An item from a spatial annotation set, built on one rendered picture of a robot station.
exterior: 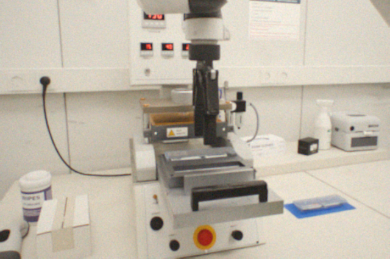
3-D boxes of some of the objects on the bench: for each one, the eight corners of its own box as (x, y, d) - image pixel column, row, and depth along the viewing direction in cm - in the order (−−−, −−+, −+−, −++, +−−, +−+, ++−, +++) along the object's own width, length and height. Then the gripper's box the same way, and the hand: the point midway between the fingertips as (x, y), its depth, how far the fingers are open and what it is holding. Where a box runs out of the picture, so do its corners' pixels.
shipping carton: (46, 228, 89) (44, 199, 88) (92, 220, 93) (91, 193, 92) (33, 269, 72) (30, 234, 70) (91, 257, 76) (89, 224, 75)
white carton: (231, 152, 147) (231, 138, 146) (270, 147, 156) (271, 133, 155) (243, 159, 136) (244, 144, 135) (285, 154, 145) (286, 139, 144)
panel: (146, 262, 73) (142, 184, 78) (259, 244, 81) (249, 173, 86) (147, 264, 71) (142, 184, 76) (262, 245, 79) (252, 172, 84)
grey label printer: (317, 140, 170) (319, 110, 167) (348, 138, 175) (350, 109, 172) (347, 153, 146) (350, 119, 144) (381, 150, 151) (385, 117, 148)
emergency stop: (197, 246, 77) (195, 230, 79) (212, 244, 79) (210, 227, 80) (198, 247, 76) (197, 230, 77) (214, 244, 77) (212, 228, 78)
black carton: (297, 153, 147) (297, 139, 146) (308, 149, 152) (308, 136, 151) (308, 156, 142) (308, 142, 141) (318, 152, 147) (319, 139, 146)
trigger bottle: (312, 149, 153) (315, 100, 149) (313, 145, 161) (316, 98, 157) (331, 151, 150) (334, 101, 146) (331, 147, 157) (334, 99, 153)
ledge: (209, 158, 153) (209, 150, 152) (342, 144, 179) (343, 136, 178) (234, 180, 125) (234, 170, 124) (387, 159, 151) (388, 150, 150)
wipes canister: (26, 214, 97) (22, 170, 95) (56, 210, 100) (52, 167, 97) (19, 228, 89) (14, 180, 86) (52, 223, 92) (48, 177, 89)
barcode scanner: (5, 233, 86) (2, 207, 85) (36, 228, 89) (33, 203, 88) (-22, 282, 68) (-26, 249, 66) (18, 274, 70) (15, 242, 69)
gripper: (179, 45, 79) (180, 131, 83) (200, 41, 59) (201, 153, 63) (206, 46, 81) (206, 129, 85) (236, 41, 62) (234, 150, 65)
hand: (204, 128), depth 74 cm, fingers open, 8 cm apart
